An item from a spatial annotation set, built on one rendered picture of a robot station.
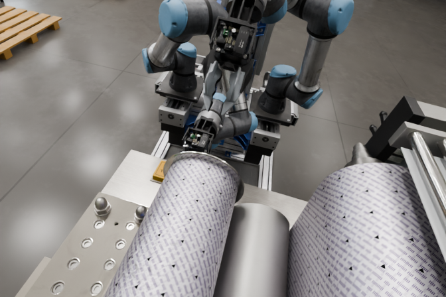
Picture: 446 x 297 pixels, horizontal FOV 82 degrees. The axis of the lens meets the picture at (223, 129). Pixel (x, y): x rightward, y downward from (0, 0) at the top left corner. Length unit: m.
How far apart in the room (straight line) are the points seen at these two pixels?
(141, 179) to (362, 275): 0.72
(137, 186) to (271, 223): 0.52
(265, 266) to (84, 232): 0.42
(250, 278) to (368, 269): 0.17
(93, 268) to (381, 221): 0.53
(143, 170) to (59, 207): 1.15
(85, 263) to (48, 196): 1.44
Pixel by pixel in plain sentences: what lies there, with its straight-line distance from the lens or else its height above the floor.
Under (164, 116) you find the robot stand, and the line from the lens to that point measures 1.36.
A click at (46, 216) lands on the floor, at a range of 2.00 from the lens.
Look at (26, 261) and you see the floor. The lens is 1.90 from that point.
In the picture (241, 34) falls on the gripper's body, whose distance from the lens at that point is 0.47.
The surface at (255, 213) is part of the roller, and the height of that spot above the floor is 1.23.
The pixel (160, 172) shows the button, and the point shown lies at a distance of 0.88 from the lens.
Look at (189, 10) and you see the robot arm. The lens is 0.90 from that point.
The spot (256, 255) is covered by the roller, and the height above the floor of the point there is 1.23.
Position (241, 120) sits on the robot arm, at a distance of 0.91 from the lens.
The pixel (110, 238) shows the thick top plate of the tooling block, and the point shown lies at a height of 1.03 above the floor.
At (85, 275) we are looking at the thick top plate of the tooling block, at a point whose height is 1.03.
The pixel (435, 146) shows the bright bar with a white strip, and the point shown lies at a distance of 0.41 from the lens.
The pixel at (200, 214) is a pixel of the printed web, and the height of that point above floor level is 1.31.
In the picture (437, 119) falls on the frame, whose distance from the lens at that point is 0.48.
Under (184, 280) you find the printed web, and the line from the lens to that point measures 0.34.
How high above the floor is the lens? 1.63
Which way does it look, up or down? 43 degrees down
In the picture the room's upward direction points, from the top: 12 degrees clockwise
